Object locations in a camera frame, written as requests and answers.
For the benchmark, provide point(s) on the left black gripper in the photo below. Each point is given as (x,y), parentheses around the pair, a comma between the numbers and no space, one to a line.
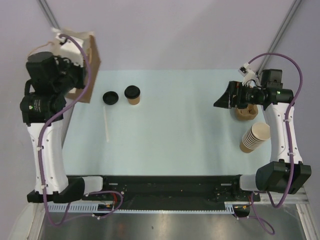
(64,61)

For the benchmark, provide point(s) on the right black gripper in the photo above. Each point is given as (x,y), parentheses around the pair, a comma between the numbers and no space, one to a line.
(227,100)

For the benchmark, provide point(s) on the brown paper takeout bag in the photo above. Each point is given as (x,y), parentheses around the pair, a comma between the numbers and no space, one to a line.
(91,70)

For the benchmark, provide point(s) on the black plastic cup lid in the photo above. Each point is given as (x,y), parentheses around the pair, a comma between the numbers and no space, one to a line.
(110,98)

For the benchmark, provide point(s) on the brown paper coffee cup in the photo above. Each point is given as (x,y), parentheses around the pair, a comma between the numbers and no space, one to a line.
(134,101)

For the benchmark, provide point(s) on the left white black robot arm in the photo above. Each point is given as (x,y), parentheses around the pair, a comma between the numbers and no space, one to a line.
(52,184)

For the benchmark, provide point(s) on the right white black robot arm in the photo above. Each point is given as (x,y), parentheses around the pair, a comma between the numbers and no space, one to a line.
(286,170)

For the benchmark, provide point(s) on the brown pulp cup carrier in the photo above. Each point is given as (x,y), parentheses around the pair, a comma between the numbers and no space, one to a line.
(247,114)

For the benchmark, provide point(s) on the white paper straw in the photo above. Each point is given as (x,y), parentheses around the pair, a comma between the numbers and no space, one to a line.
(106,124)

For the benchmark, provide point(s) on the stack of paper cups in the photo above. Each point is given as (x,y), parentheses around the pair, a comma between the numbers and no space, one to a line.
(254,137)

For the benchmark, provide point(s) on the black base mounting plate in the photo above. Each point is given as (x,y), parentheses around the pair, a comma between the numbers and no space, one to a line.
(172,193)

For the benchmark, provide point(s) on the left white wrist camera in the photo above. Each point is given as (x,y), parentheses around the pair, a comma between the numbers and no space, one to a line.
(67,49)

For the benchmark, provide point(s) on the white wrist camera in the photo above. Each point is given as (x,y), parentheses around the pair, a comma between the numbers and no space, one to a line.
(67,49)
(247,73)

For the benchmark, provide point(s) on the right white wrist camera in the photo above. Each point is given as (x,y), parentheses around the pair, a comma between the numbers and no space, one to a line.
(247,73)

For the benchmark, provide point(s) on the aluminium frame rail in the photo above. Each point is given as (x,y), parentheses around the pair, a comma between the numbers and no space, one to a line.
(300,197)

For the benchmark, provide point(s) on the white slotted cable duct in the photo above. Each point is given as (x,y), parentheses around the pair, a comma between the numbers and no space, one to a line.
(74,207)

